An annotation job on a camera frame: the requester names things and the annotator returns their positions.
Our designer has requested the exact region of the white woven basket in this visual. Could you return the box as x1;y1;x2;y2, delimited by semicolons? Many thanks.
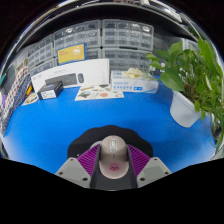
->
14;57;29;76

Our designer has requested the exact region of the green plant in white pot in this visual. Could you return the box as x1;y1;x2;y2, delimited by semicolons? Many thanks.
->
145;37;224;156

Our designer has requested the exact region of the beige pink computer mouse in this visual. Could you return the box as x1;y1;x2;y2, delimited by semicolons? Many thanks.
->
98;134;129;180

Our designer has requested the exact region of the yellow and blue box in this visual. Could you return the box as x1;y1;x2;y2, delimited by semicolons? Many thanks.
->
55;43;88;66

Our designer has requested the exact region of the grey small-parts drawer cabinet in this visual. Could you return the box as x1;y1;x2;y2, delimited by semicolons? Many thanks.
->
85;48;102;61
100;48;153;72
101;19;155;51
53;20;102;51
29;58;58;77
26;41;56;69

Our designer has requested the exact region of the white disposable glove box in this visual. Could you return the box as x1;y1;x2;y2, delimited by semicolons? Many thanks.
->
110;67;160;95

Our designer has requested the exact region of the black cloud-shaped mouse pad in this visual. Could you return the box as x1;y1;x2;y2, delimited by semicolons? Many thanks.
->
67;124;154;191

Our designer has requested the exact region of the dark overhead shelf unit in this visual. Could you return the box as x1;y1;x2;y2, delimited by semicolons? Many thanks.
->
39;0;198;38

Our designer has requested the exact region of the red blue checkered cloth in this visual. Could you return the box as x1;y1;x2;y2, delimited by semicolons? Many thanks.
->
0;64;29;124

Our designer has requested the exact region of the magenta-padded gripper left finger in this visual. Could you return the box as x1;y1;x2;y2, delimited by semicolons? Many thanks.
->
54;143;101;189

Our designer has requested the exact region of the long white keyboard box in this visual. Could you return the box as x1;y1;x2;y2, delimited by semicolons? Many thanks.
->
30;58;111;94

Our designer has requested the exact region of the illustrated picture card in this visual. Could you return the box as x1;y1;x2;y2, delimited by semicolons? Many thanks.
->
74;83;125;102
21;92;40;107

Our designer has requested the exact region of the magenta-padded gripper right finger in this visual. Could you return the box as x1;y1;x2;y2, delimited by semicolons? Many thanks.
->
127;143;173;189

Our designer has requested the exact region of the small black product box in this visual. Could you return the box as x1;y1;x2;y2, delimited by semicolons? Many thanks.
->
36;80;64;101

